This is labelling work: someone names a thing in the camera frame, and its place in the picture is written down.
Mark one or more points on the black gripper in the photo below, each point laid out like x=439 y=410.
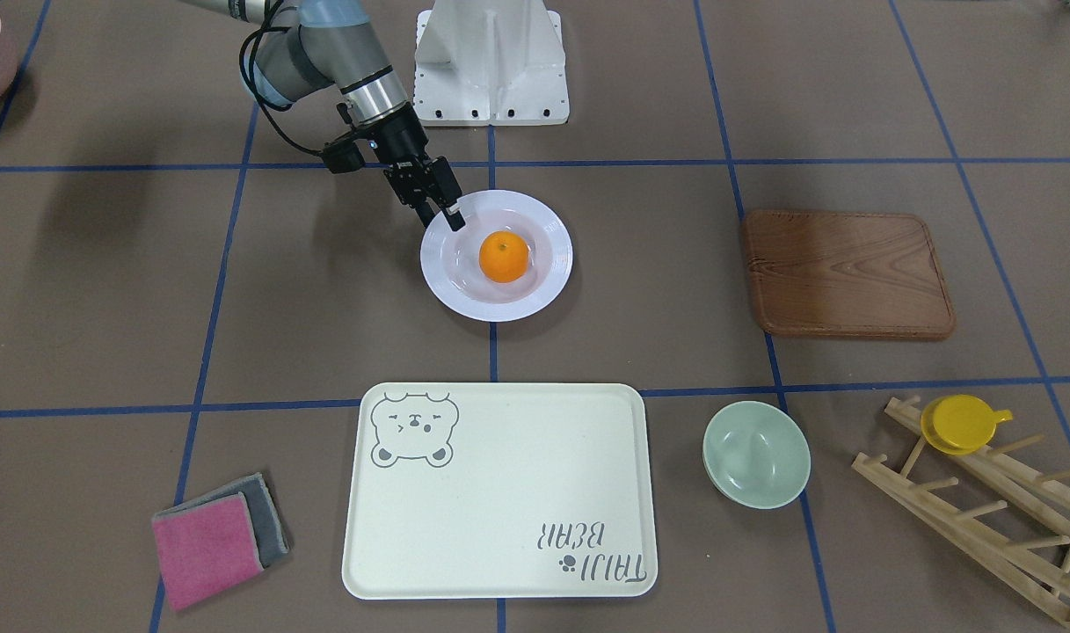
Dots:
x=404 y=141

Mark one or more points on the orange fruit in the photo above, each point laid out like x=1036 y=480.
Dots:
x=504 y=257

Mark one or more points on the white round plate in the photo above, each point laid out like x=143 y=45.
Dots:
x=449 y=259

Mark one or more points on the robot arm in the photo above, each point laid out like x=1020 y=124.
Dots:
x=298 y=48

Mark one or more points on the cream bear tray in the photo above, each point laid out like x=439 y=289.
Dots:
x=464 y=491

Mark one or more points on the grey cloth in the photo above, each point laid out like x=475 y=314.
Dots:
x=266 y=525

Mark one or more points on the wooden cutting board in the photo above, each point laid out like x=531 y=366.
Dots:
x=844 y=275

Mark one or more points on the green ceramic bowl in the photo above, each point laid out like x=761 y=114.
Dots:
x=756 y=455

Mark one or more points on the pink cloth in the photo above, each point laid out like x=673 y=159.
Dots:
x=205 y=550

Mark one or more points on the yellow cup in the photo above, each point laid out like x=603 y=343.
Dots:
x=961 y=424

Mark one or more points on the wooden peg rack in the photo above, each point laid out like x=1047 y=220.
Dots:
x=1010 y=518

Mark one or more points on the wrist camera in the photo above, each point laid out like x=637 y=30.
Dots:
x=342 y=155

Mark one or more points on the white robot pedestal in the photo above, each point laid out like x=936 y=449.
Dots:
x=490 y=63

